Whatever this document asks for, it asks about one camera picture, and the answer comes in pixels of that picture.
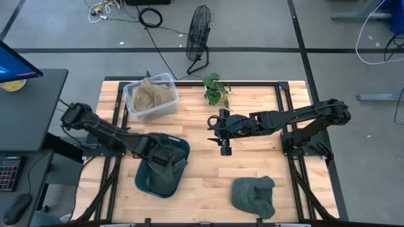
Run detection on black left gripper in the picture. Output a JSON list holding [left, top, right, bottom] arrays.
[[136, 134, 177, 167]]

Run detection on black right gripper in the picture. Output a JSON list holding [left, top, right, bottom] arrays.
[[216, 108, 255, 157]]

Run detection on grey-green fabric hat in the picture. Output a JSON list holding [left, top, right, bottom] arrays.
[[230, 175, 276, 220], [148, 176, 182, 195], [146, 157, 189, 190]]

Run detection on beige fabric hat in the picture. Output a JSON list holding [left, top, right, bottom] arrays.
[[131, 78, 158, 113], [151, 84, 176, 108]]

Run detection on clear plastic bin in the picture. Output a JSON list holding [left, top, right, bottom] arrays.
[[122, 73, 180, 122]]

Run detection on teal plastic bin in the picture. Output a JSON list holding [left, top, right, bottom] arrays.
[[134, 134, 191, 199]]

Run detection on green plant in white pot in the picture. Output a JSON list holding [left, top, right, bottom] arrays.
[[201, 73, 234, 110]]

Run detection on black floor fan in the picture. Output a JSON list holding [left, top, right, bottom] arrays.
[[185, 4, 214, 76]]

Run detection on black desk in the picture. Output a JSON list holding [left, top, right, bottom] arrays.
[[0, 68, 69, 227]]

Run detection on black box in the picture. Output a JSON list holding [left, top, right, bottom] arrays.
[[125, 0, 172, 6]]

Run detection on black keyboard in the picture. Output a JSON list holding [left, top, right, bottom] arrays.
[[0, 156, 22, 193]]

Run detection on black computer mouse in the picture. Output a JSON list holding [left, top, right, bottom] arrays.
[[3, 193, 33, 226]]

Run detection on cream round dish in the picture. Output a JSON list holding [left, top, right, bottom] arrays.
[[0, 78, 28, 93]]

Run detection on grey metal desk foot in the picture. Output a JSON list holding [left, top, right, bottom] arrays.
[[331, 0, 394, 21], [356, 92, 404, 102]]

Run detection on black computer monitor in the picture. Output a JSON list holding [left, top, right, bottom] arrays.
[[0, 40, 44, 84]]

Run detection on blue object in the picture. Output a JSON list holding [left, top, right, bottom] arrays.
[[378, 0, 404, 35]]

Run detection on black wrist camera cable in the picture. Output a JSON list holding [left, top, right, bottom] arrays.
[[207, 115, 223, 131]]

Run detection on black aluminium rig frame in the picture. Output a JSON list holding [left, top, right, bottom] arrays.
[[72, 75, 348, 227]]

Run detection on long black cable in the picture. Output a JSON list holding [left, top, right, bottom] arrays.
[[134, 4, 179, 81]]

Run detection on black coiled cable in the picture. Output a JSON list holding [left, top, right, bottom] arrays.
[[138, 7, 163, 29]]

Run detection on white cable bundle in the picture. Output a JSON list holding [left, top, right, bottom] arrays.
[[87, 0, 118, 23]]

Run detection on long white cable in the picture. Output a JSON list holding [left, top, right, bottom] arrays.
[[355, 0, 404, 66]]

